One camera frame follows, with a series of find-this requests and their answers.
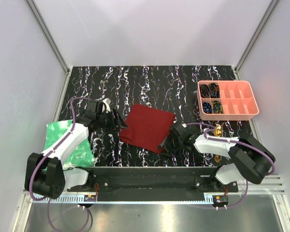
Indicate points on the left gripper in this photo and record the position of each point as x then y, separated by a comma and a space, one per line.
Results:
118, 122

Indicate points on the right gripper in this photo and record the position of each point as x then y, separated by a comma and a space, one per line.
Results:
170, 151

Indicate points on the red cloth napkin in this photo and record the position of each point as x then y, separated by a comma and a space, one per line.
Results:
147, 127

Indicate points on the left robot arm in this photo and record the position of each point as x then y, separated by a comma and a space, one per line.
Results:
45, 176

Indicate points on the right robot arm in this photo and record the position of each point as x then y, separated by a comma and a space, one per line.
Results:
251, 161

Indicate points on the green white cloth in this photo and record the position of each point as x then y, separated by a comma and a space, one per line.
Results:
82, 156

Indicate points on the gold spoon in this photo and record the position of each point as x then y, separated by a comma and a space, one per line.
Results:
218, 131

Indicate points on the pink compartment tray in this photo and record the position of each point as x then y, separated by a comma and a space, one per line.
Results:
226, 101

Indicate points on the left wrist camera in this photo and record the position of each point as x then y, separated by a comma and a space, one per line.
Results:
106, 105

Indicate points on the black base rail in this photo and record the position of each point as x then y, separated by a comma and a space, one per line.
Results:
157, 184

